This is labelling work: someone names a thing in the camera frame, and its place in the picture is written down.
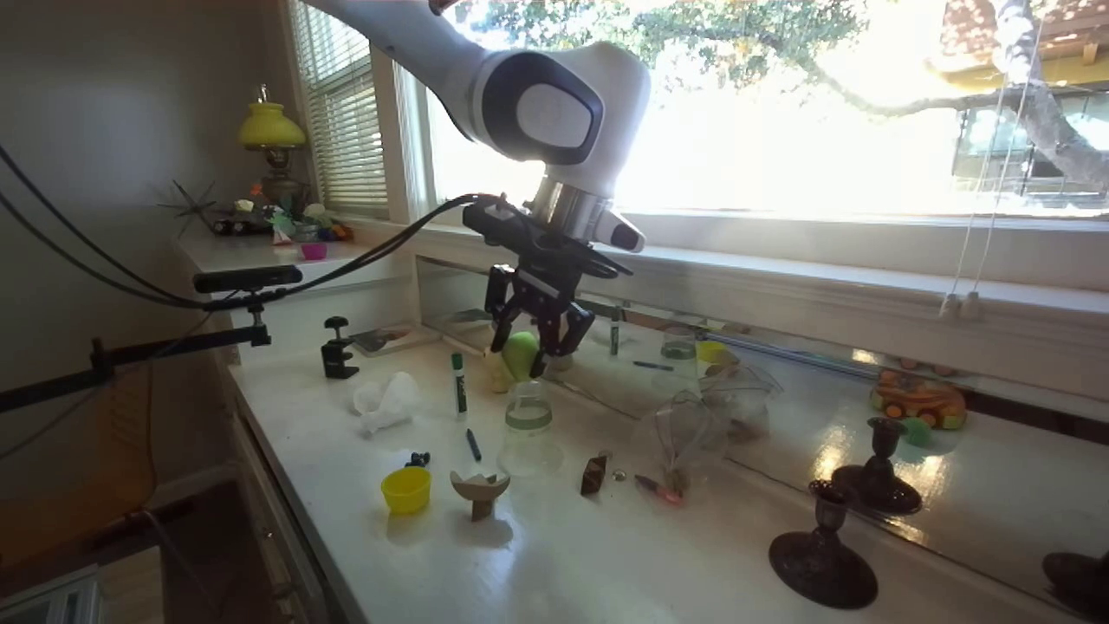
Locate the orange toy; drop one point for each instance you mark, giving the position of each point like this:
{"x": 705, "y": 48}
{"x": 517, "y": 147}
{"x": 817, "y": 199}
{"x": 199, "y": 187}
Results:
{"x": 902, "y": 398}

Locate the black camera bar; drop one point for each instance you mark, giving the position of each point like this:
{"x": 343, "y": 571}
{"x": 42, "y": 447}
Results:
{"x": 249, "y": 278}

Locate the clear glass cup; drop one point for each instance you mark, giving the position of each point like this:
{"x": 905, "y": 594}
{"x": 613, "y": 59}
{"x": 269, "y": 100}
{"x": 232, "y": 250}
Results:
{"x": 530, "y": 402}

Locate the white pedestal dish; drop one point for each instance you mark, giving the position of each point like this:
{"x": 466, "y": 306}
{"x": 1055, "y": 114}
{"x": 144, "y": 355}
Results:
{"x": 480, "y": 493}

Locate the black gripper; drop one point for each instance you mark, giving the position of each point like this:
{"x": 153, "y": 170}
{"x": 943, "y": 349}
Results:
{"x": 539, "y": 281}

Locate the white window blind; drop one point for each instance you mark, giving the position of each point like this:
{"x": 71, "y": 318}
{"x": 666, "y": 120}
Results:
{"x": 339, "y": 87}

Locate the dark candlestick stand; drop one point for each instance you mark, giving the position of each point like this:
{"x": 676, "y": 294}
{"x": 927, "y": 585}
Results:
{"x": 817, "y": 562}

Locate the crumpled white cloth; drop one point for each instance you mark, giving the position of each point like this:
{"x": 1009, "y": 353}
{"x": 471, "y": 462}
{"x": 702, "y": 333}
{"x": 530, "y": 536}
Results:
{"x": 386, "y": 402}

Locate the black table clamp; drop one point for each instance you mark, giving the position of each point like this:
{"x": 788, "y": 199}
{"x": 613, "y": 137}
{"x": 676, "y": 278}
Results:
{"x": 339, "y": 353}

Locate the small brown object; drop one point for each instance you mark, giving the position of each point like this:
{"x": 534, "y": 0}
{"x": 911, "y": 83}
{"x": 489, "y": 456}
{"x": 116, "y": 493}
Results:
{"x": 595, "y": 475}

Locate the yellow-green tennis ball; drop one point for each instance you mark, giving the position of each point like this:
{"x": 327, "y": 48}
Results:
{"x": 522, "y": 355}

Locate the yellow table lamp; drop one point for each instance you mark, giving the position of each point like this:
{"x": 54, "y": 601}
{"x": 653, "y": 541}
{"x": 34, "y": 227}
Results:
{"x": 275, "y": 137}

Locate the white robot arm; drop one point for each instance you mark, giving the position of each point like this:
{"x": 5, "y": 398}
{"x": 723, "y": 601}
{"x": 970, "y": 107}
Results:
{"x": 572, "y": 114}

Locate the clear plastic wrapper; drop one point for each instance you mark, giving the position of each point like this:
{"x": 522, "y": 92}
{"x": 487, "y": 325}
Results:
{"x": 725, "y": 399}

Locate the small yellow cup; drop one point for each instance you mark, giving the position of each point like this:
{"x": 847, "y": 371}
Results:
{"x": 407, "y": 489}

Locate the black mounting rod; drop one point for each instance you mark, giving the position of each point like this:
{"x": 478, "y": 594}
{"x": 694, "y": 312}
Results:
{"x": 107, "y": 361}

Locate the green black marker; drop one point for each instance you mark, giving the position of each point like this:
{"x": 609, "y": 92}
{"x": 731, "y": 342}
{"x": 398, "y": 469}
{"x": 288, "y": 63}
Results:
{"x": 461, "y": 408}

